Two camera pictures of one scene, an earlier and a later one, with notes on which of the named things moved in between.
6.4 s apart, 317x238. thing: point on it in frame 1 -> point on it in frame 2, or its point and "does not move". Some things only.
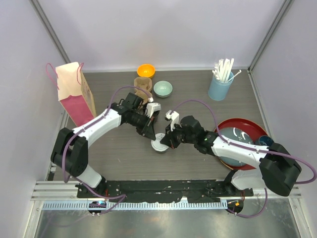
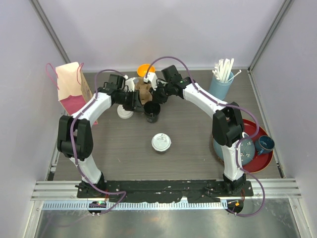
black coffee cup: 162,152 does not move
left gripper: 147,129 -> 135,104
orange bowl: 145,70 does not move
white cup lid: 156,145 does not move
